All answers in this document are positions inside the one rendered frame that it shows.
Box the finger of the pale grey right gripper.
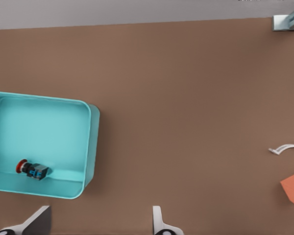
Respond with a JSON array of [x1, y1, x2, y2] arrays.
[[152, 205, 184, 235]]

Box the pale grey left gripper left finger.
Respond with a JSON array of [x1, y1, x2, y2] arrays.
[[0, 205, 52, 235]]

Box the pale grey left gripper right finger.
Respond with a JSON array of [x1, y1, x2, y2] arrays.
[[268, 143, 294, 156]]

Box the red push button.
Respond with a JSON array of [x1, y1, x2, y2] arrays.
[[15, 159, 50, 182]]

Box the blue storage box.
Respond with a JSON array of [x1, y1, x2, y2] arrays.
[[0, 90, 100, 200]]

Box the silver frame post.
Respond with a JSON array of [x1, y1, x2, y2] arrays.
[[272, 5, 294, 32]]

